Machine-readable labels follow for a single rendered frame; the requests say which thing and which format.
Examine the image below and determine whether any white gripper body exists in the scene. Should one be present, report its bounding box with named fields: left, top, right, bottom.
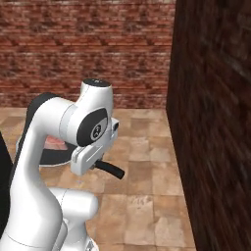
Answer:
left=70, top=131, right=115, bottom=177

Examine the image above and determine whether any black frying pan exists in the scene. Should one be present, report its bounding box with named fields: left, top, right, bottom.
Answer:
left=38, top=135, right=126, bottom=180

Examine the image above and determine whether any pink raw steak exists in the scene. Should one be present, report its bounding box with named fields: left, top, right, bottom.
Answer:
left=44, top=135, right=69, bottom=152

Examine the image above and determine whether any dark wood tall cupboard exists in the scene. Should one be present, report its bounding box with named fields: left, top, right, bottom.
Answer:
left=165, top=0, right=251, bottom=251

